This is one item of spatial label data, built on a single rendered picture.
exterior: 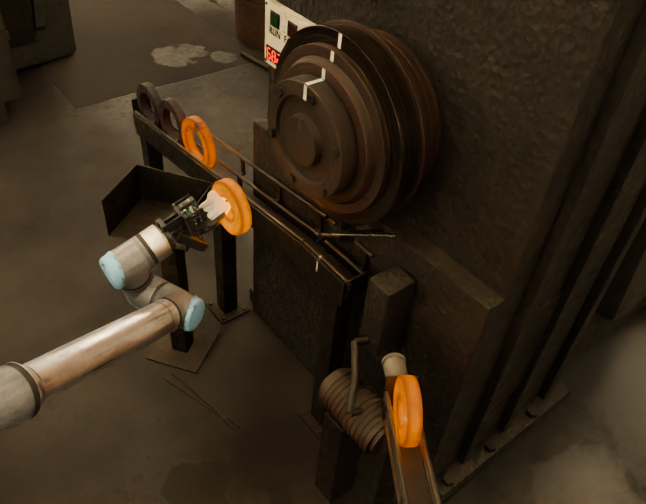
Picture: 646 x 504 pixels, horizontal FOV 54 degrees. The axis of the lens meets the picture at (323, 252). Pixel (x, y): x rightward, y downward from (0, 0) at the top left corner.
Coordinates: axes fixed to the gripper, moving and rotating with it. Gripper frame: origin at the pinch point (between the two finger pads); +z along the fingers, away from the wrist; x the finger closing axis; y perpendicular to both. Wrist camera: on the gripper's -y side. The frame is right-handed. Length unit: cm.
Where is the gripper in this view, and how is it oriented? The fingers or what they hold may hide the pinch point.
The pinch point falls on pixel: (230, 201)
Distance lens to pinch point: 170.1
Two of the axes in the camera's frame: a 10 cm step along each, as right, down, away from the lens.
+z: 7.7, -5.6, 3.0
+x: -6.1, -5.5, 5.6
